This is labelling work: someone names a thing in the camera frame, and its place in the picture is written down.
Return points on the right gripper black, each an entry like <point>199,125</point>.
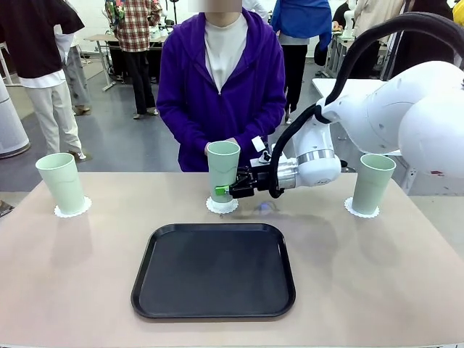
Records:
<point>260,179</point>

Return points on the pale green plastic cup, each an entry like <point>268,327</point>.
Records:
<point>61,185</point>
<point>375,185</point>
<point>221,166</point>

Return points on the white lace paper coaster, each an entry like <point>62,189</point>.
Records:
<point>223,212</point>
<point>348,208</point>
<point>72,215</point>

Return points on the person's left forearm purple sleeve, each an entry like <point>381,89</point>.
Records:
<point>261,123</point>

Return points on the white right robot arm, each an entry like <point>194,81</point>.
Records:
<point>398,116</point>

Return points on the person's right forearm purple sleeve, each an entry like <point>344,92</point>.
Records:
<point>181,130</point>

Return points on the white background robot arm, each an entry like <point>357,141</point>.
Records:
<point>349,21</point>

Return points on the person's left hand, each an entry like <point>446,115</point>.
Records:
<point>232,140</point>

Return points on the white cylindrical appliance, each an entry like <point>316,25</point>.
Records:
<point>11,127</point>

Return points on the black plastic serving tray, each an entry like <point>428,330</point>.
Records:
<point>214,272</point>

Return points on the person in purple hoodie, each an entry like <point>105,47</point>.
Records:
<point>246,72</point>

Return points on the white folding table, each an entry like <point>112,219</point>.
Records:
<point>326,87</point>

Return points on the person in grey trousers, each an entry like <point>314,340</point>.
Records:
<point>78,79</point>

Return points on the person in blue jacket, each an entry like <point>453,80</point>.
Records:
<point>301,18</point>

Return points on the person black top white trousers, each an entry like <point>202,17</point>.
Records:
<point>40,36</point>

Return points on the person in plaid shirt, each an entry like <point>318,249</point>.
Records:
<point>134,29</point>

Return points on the black slanted stand pole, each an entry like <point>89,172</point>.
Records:
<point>390,61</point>

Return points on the wooden desk with white legs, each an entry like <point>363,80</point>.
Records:
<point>98,37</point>

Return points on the person in beige top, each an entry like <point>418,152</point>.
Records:
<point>373,14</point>

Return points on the person in black coat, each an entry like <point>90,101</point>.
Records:
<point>417,47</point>

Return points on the person in yellow top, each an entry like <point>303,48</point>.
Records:
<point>459,11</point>

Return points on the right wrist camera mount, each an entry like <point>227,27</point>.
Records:
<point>259,144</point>

